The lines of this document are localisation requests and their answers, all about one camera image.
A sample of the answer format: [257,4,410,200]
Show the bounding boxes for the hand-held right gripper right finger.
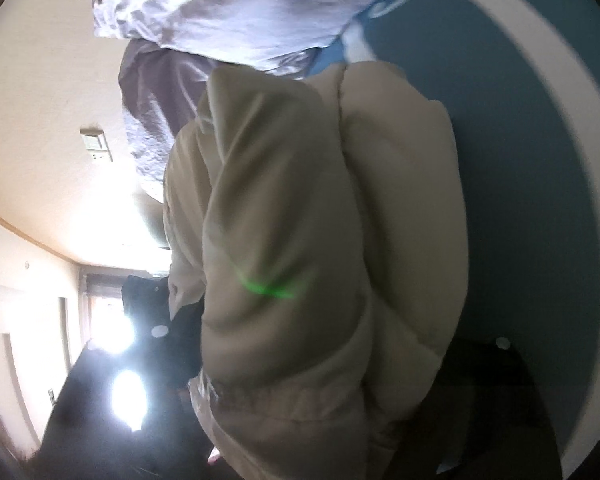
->
[427,336,565,480]

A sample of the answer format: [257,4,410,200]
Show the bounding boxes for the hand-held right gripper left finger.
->
[30,272,231,480]

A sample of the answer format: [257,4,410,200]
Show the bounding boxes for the beige puffer jacket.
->
[161,60,470,480]

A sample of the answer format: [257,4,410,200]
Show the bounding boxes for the white door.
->
[0,294,77,443]

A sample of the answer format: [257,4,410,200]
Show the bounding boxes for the grey-lilac pillow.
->
[116,39,218,202]

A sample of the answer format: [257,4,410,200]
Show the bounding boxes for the blue white-striped bed sheet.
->
[305,0,600,480]

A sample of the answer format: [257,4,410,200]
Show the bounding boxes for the lavender quilt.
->
[91,0,433,82]

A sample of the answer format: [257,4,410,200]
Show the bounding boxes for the wall light switch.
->
[79,127,114,164]

